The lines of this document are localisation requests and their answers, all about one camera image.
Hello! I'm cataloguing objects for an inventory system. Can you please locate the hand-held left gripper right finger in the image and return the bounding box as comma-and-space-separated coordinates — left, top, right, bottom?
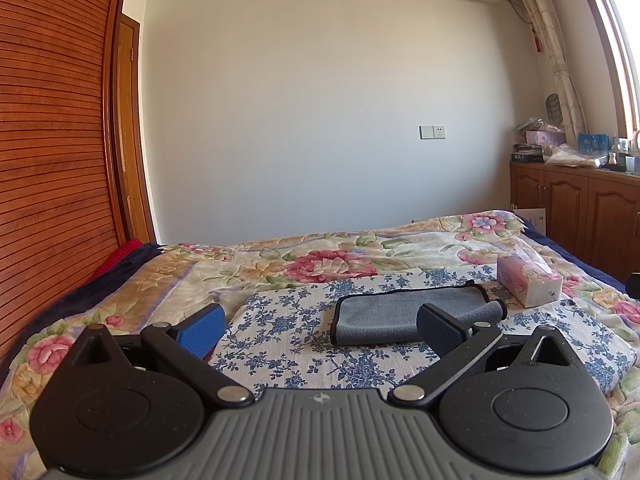
387, 303, 581, 407

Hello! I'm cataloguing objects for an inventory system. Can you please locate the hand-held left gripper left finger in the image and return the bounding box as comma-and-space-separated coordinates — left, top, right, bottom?
64, 304, 256, 407

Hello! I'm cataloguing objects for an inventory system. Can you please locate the purple and grey towel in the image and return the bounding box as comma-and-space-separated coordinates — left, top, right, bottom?
330, 281, 508, 347

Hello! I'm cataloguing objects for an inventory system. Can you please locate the blue floral cloth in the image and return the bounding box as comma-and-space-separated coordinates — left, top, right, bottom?
207, 266, 638, 396

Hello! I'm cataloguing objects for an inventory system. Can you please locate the pink and white tissue box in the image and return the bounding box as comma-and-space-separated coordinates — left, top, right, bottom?
496, 245, 564, 308

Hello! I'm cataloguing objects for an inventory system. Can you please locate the red cloth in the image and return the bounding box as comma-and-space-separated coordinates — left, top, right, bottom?
92, 238, 143, 277

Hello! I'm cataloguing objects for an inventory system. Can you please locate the pink floral quilt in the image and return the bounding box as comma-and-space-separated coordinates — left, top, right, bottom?
0, 210, 640, 480

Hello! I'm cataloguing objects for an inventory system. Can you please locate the white cardboard box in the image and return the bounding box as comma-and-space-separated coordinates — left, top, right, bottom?
512, 207, 547, 236

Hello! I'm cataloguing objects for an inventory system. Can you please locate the wooden cabinet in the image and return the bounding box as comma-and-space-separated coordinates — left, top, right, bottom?
509, 160, 640, 281

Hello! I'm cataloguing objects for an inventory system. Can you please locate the clear plastic bag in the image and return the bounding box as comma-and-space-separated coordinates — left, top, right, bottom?
542, 144, 608, 167

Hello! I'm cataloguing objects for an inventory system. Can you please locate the blue box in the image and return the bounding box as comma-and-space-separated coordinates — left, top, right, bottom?
577, 132, 611, 153

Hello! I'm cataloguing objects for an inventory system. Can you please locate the slatted wooden wardrobe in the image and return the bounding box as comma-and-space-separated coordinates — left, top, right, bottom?
0, 0, 133, 361

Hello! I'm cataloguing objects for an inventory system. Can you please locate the grey hand fan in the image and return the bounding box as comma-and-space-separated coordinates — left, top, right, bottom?
545, 92, 565, 131

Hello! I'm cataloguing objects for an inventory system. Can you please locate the patterned cream curtain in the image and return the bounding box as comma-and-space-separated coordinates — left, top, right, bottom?
502, 0, 588, 136

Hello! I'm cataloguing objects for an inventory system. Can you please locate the wooden door frame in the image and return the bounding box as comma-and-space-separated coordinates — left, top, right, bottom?
112, 12, 156, 243

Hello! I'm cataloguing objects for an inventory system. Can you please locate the wooden window frame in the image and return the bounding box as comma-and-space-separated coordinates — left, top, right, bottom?
575, 0, 640, 136

